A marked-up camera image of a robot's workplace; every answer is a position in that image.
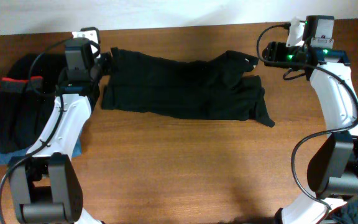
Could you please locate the black t-shirt with logo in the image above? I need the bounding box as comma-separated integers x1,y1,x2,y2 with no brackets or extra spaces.
101,48,275,128

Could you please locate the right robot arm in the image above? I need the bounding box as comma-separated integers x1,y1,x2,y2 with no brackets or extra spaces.
257,15,358,223

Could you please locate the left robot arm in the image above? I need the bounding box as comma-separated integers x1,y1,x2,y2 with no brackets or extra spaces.
1,41,102,223

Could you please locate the folded black garment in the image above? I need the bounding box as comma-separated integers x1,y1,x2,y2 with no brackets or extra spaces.
6,53,68,147

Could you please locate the right dark sock red cuff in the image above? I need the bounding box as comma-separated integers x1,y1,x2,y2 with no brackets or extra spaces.
14,76,47,150

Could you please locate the middle dark sock red cuff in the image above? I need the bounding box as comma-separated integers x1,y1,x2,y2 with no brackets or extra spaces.
0,78,27,154

